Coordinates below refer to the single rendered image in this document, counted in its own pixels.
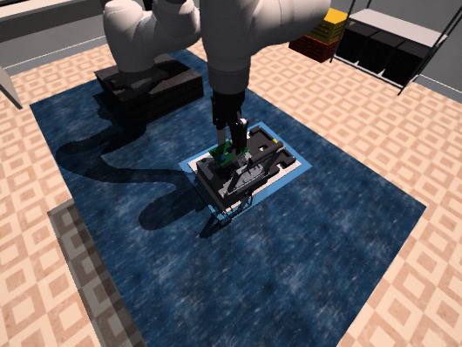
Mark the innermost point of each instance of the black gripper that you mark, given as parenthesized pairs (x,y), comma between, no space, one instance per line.
(232,116)

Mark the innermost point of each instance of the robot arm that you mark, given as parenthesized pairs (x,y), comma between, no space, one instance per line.
(232,31)

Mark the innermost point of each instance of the green circuit board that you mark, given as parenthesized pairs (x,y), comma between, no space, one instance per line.
(223,153)

